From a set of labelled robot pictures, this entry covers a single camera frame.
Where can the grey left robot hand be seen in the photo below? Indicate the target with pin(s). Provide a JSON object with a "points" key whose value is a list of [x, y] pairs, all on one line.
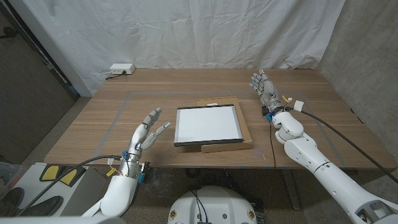
{"points": [[140, 137]]}

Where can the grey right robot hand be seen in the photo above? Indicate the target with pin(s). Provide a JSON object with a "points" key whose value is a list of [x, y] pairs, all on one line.
{"points": [[267, 91]]}

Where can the small framed whiteboard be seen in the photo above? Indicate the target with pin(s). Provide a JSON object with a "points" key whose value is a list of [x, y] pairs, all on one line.
{"points": [[208, 124]]}

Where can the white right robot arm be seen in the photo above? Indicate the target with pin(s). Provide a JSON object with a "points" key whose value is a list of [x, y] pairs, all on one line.
{"points": [[326, 174]]}

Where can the flat brown cardboard box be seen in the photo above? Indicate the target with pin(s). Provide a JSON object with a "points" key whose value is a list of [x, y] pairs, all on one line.
{"points": [[224, 101]]}

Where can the white label on box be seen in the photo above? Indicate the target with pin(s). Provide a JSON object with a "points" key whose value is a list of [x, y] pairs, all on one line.
{"points": [[212, 104]]}

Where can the white power outlet box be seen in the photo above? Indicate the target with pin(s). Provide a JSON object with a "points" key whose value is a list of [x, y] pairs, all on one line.
{"points": [[122, 68]]}

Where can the grey tape outline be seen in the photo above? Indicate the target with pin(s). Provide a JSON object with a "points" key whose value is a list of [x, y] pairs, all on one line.
{"points": [[192, 92]]}

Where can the white pedal platform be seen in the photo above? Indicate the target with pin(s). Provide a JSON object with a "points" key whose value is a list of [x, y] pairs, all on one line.
{"points": [[84, 193]]}

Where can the yellow black foot pedal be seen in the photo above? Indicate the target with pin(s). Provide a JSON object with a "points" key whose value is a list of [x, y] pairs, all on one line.
{"points": [[50, 173], [70, 177]]}

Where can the grey table leg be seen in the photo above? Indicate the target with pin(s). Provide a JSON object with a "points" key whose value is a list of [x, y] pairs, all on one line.
{"points": [[291, 189]]}

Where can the white cloth backdrop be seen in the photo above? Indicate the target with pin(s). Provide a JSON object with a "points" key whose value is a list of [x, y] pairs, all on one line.
{"points": [[186, 31]]}

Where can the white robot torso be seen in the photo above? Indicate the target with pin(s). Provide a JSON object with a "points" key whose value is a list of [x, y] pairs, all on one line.
{"points": [[214, 205]]}

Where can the dark brown door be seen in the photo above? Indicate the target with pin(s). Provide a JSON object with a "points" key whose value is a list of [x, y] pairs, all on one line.
{"points": [[25, 93]]}

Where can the clear plastic bin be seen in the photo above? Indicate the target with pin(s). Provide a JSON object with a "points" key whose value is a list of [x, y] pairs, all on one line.
{"points": [[9, 172]]}

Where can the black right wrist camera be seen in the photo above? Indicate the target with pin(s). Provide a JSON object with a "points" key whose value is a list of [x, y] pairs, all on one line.
{"points": [[266, 112]]}

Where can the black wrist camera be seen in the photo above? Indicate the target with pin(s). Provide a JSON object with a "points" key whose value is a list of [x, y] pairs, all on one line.
{"points": [[266, 112], [145, 171]]}

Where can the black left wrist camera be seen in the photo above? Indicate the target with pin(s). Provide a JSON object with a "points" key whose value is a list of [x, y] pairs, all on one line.
{"points": [[145, 171]]}

